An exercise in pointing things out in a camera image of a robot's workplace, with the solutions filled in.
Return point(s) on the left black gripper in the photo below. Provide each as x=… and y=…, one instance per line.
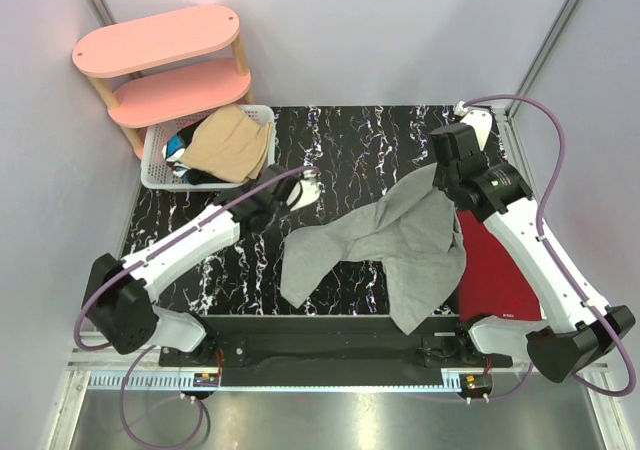
x=290, y=201

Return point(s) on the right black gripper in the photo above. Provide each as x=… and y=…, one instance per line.
x=437, y=180

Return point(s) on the grey t shirt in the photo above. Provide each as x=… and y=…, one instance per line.
x=412, y=230

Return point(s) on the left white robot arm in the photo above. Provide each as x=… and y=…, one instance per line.
x=121, y=294

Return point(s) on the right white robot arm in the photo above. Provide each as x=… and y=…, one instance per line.
x=579, y=325

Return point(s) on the beige t shirt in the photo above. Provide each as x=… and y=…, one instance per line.
x=229, y=145

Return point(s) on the black blue white garment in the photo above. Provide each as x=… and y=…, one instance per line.
x=173, y=151

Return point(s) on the red folded t shirt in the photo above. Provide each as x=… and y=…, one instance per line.
x=492, y=283

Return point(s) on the pink three-tier shelf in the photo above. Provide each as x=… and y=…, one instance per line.
x=165, y=66

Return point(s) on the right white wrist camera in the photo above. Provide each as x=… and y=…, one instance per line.
x=481, y=120

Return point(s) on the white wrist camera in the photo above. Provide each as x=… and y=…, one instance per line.
x=305, y=191
x=481, y=120

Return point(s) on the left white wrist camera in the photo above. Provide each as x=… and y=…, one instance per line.
x=305, y=191

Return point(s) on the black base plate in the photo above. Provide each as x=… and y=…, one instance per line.
x=439, y=337

